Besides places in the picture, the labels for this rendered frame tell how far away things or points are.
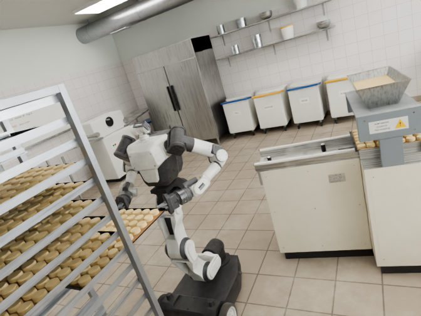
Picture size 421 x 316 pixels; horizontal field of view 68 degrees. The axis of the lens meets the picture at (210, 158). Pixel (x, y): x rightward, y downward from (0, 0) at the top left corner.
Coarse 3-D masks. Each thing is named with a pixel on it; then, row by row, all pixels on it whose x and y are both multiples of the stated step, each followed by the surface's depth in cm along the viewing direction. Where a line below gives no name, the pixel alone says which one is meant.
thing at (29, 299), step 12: (96, 240) 143; (84, 252) 132; (60, 264) 128; (72, 264) 126; (48, 276) 126; (60, 276) 121; (36, 288) 120; (48, 288) 116; (24, 300) 115; (36, 300) 111; (12, 312) 110; (24, 312) 107
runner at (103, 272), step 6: (120, 252) 142; (126, 252) 144; (114, 258) 138; (120, 258) 141; (108, 264) 135; (114, 264) 138; (102, 270) 132; (108, 270) 135; (96, 276) 129; (102, 276) 132; (90, 282) 126; (96, 282) 129; (84, 288) 124; (90, 288) 126; (78, 294) 121; (84, 294) 123; (72, 300) 119; (78, 300) 121; (66, 306) 116; (72, 306) 118; (60, 312) 114; (66, 312) 116
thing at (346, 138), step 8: (336, 136) 242; (344, 136) 238; (288, 144) 255; (296, 144) 251; (304, 144) 249; (312, 144) 247; (320, 144) 245; (328, 144) 243; (336, 144) 242; (264, 152) 261; (272, 152) 259; (280, 152) 257
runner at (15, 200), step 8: (80, 160) 128; (72, 168) 124; (80, 168) 127; (56, 176) 118; (64, 176) 121; (40, 184) 112; (48, 184) 115; (24, 192) 107; (32, 192) 109; (8, 200) 102; (16, 200) 104; (24, 200) 107; (0, 208) 100; (8, 208) 102
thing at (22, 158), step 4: (4, 120) 144; (8, 120) 145; (0, 124) 144; (4, 124) 144; (8, 124) 145; (4, 128) 144; (8, 128) 145; (12, 128) 146; (20, 144) 149; (16, 148) 147; (20, 156) 148; (24, 156) 150; (20, 160) 150; (24, 160) 150; (92, 288) 176; (88, 292) 175; (92, 292) 176; (92, 296) 176
